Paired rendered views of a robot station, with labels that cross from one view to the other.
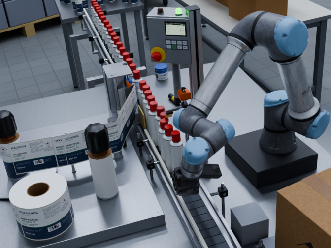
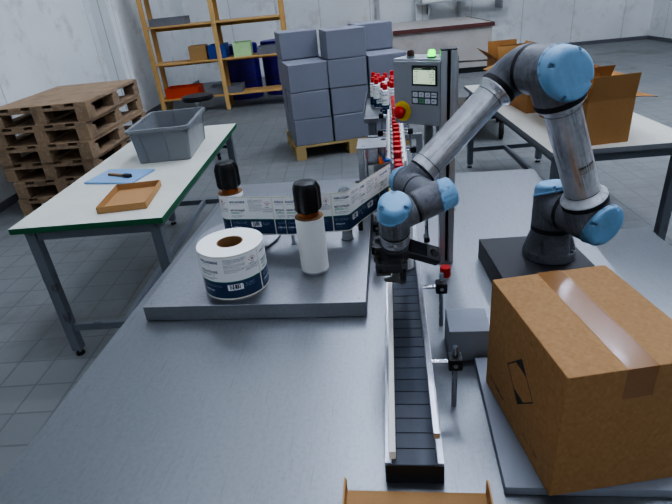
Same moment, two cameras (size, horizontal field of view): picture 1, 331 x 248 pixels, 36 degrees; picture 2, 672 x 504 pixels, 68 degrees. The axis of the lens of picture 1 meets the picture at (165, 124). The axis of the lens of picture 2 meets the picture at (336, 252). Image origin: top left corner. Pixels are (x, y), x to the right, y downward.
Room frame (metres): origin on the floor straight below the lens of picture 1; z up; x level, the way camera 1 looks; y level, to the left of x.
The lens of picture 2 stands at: (0.26, -0.34, 1.66)
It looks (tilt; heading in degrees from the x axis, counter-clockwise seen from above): 27 degrees down; 21
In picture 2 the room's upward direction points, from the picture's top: 6 degrees counter-clockwise
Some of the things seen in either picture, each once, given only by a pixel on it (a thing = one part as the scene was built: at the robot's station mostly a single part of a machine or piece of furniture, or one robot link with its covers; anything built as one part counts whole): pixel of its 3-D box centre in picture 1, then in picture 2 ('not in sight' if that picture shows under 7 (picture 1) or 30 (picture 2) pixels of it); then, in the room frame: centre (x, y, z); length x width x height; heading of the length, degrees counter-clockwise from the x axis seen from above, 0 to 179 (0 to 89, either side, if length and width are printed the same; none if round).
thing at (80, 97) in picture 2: not in sight; (82, 142); (4.29, 3.97, 0.50); 1.43 x 0.97 x 1.00; 18
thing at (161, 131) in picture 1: (165, 141); not in sight; (1.70, 0.01, 0.98); 0.05 x 0.05 x 0.20
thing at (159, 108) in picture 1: (162, 128); not in sight; (1.81, 0.01, 0.98); 0.05 x 0.05 x 0.20
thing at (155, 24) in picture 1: (173, 36); (425, 90); (1.82, -0.06, 1.38); 0.17 x 0.10 x 0.19; 69
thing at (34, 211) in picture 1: (42, 205); (233, 262); (1.42, 0.46, 0.95); 0.20 x 0.20 x 0.14
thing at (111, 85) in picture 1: (122, 95); (374, 175); (2.08, 0.18, 1.01); 0.14 x 0.13 x 0.26; 14
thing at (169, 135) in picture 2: not in sight; (171, 134); (3.07, 1.87, 0.91); 0.60 x 0.40 x 0.22; 22
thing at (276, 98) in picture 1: (280, 108); (555, 203); (1.73, -0.45, 1.07); 0.13 x 0.12 x 0.14; 37
